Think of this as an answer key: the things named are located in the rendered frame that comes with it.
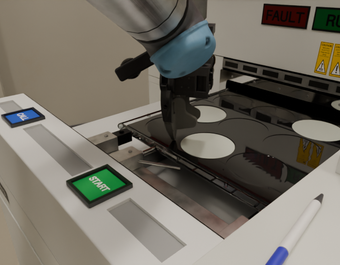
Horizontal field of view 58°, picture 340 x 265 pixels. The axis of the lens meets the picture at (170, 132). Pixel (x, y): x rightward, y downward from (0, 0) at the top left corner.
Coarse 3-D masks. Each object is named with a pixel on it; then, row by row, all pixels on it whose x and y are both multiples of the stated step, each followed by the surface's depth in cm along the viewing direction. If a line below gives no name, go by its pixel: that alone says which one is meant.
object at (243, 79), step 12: (228, 72) 88; (240, 72) 87; (228, 84) 91; (252, 84) 83; (264, 84) 80; (276, 84) 77; (288, 84) 76; (300, 96) 74; (312, 96) 71; (324, 96) 69; (336, 96) 68; (336, 108) 68
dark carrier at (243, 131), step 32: (224, 96) 81; (160, 128) 64; (192, 128) 64; (224, 128) 64; (256, 128) 64; (288, 128) 63; (192, 160) 52; (224, 160) 52; (256, 160) 52; (288, 160) 52; (320, 160) 52; (256, 192) 44
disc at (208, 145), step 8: (192, 136) 60; (200, 136) 60; (208, 136) 60; (216, 136) 60; (184, 144) 57; (192, 144) 57; (200, 144) 57; (208, 144) 57; (216, 144) 57; (224, 144) 57; (232, 144) 57; (192, 152) 54; (200, 152) 54; (208, 152) 54; (216, 152) 54; (224, 152) 54
